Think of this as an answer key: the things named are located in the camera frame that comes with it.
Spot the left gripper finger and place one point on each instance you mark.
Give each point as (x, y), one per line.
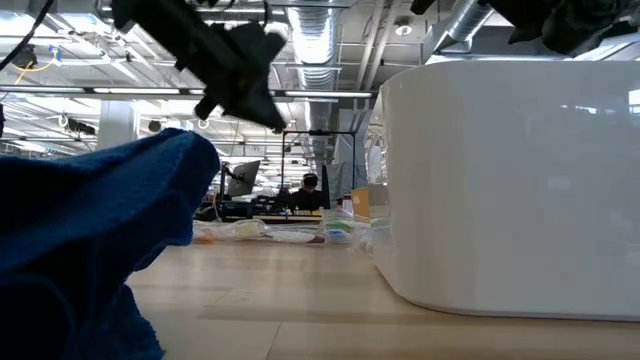
(247, 106)
(265, 100)

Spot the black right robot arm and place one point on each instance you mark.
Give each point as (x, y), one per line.
(570, 25)

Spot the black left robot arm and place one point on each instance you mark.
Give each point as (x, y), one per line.
(155, 25)

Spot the grey background monitor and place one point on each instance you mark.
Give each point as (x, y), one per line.
(244, 177)

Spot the cluttered background desk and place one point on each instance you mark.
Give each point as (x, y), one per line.
(240, 207)

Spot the person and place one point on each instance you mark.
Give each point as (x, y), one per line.
(307, 197)

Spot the long light bar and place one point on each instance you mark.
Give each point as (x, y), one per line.
(125, 91)

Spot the clear plastic bags pile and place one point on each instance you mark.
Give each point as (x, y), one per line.
(235, 229)

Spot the orange plastic bin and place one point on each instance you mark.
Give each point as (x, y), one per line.
(361, 202)

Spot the green wrapped toothbrush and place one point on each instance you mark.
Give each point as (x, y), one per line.
(340, 226)

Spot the blue cloth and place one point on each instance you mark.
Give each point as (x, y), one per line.
(75, 240)

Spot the white plastic bin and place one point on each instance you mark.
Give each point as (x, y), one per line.
(500, 190)

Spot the silver ventilation duct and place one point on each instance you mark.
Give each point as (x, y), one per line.
(315, 50)

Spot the black ceiling camera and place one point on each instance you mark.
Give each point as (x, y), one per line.
(22, 55)

